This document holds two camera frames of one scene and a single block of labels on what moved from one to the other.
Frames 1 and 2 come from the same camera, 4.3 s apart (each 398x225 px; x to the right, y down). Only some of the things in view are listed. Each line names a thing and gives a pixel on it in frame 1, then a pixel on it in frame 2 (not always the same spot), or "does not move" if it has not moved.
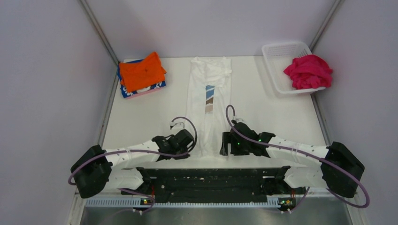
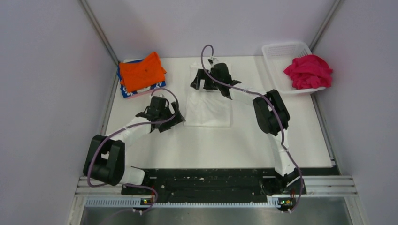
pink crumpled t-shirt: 309,71 does not move
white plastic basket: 278,57 does not move
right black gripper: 228,137 → 202,75
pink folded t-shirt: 144,92 does not move
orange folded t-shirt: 137,75 does not move
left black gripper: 181,157 → 178,118
